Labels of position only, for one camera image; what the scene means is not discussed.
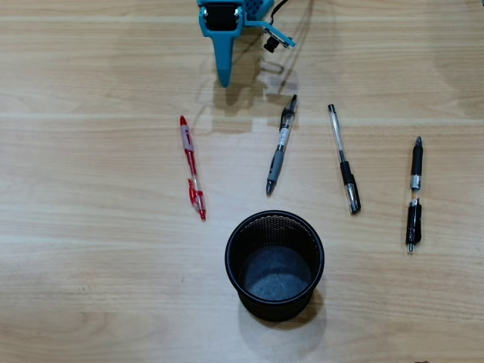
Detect blue gripper body with servo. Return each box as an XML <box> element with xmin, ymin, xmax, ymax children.
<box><xmin>196</xmin><ymin>0</ymin><xmax>247</xmax><ymax>39</ymax></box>

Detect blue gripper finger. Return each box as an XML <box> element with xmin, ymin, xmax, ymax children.
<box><xmin>210</xmin><ymin>36</ymin><xmax>237</xmax><ymax>88</ymax></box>

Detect red retractable pen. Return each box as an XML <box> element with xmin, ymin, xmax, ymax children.
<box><xmin>179</xmin><ymin>115</ymin><xmax>207</xmax><ymax>222</ymax></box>

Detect grey grip retractable pen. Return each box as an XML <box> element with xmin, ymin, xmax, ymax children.
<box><xmin>265</xmin><ymin>94</ymin><xmax>299</xmax><ymax>196</ymax></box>

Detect clear capped black pen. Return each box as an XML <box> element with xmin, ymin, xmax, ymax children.
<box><xmin>327</xmin><ymin>104</ymin><xmax>362</xmax><ymax>216</ymax></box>

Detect black grip retractable pen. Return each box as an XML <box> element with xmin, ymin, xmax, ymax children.
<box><xmin>405</xmin><ymin>135</ymin><xmax>424</xmax><ymax>255</ymax></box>

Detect black mesh pen holder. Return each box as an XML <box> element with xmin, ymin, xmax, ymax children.
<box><xmin>224</xmin><ymin>209</ymin><xmax>325</xmax><ymax>323</ymax></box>

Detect black camera cable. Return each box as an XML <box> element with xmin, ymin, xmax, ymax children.
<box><xmin>266</xmin><ymin>0</ymin><xmax>293</xmax><ymax>26</ymax></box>

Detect wrist camera on blue mount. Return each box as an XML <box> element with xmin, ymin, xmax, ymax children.
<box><xmin>244</xmin><ymin>20</ymin><xmax>296</xmax><ymax>54</ymax></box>

